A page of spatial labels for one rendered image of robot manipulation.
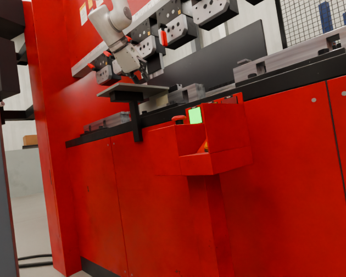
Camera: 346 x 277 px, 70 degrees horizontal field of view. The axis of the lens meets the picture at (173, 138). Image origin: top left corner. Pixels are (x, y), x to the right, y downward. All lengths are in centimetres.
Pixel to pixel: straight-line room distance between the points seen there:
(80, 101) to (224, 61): 105
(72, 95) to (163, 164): 139
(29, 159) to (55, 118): 633
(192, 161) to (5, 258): 63
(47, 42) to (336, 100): 177
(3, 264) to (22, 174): 724
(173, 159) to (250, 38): 107
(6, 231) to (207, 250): 59
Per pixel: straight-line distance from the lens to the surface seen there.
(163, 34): 111
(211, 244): 64
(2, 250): 92
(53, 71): 193
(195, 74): 171
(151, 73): 125
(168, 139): 59
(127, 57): 108
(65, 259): 190
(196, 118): 73
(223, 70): 158
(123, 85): 98
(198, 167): 53
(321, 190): 69
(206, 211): 62
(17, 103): 834
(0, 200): 90
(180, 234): 100
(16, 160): 814
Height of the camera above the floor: 73
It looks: 2 degrees up
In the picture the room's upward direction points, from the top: 8 degrees counter-clockwise
